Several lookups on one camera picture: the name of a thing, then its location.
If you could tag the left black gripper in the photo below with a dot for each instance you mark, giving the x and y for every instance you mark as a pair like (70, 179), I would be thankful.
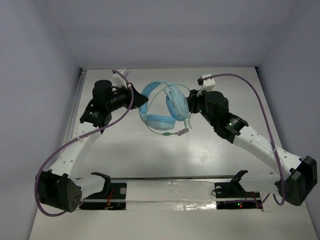
(130, 96)

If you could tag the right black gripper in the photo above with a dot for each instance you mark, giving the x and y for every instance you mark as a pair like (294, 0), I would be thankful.
(192, 100)

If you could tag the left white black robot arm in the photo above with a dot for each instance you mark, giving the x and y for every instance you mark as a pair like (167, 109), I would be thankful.
(55, 183)

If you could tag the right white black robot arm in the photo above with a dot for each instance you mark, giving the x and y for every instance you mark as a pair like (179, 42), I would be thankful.
(293, 177)

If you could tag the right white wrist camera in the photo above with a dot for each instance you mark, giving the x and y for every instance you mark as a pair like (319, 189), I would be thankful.
(206, 83)

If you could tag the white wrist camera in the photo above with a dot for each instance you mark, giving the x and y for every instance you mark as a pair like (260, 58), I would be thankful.
(118, 77)
(206, 83)

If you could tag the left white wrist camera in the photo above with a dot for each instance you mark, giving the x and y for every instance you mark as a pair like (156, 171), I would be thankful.
(118, 77)

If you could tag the aluminium rail with foil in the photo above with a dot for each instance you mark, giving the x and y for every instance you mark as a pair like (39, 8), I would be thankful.
(176, 194)

